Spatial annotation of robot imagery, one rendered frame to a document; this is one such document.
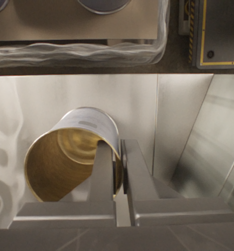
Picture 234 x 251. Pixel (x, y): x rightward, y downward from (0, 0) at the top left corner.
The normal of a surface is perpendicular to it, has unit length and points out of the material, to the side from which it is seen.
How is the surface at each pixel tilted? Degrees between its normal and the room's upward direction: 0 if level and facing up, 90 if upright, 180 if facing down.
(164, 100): 0
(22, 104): 0
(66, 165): 90
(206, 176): 90
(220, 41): 0
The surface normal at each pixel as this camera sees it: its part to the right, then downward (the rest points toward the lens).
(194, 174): -0.96, -0.25
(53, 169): 0.84, -0.53
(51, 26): 0.04, 0.33
